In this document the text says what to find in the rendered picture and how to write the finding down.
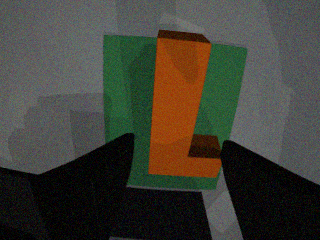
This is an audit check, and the orange l-shaped part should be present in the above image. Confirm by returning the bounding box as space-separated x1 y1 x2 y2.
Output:
148 31 221 177

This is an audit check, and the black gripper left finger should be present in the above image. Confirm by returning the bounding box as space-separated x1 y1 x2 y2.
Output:
0 133 135 240

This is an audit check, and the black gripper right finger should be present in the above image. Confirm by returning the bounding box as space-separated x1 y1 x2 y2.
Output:
220 140 320 240

